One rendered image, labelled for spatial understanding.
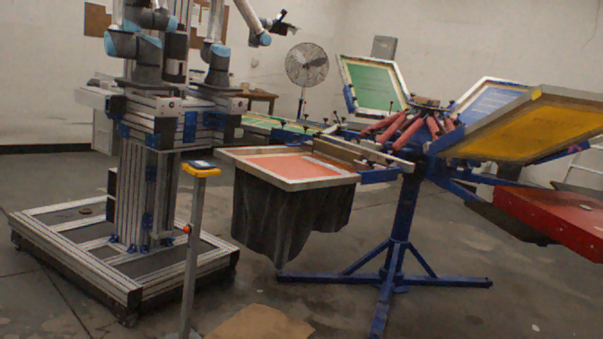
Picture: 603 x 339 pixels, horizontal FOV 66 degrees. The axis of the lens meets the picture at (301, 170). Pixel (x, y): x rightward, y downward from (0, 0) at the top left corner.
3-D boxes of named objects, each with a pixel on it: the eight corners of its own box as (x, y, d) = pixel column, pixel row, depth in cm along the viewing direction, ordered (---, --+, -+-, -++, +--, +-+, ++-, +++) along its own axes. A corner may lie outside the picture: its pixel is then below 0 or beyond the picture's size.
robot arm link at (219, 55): (213, 68, 264) (215, 44, 261) (205, 65, 275) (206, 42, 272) (232, 70, 271) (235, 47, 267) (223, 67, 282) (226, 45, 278)
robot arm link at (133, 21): (152, 34, 200) (153, 8, 198) (124, 30, 195) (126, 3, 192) (147, 33, 207) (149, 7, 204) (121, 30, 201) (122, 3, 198)
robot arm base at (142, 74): (125, 79, 232) (126, 59, 230) (150, 80, 245) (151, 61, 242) (144, 84, 225) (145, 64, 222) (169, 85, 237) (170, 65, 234)
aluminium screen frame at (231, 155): (288, 192, 198) (290, 183, 197) (213, 155, 237) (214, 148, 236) (396, 178, 252) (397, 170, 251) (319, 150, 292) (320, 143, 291)
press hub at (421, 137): (395, 302, 315) (441, 104, 281) (352, 276, 341) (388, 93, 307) (425, 288, 342) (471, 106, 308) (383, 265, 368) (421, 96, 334)
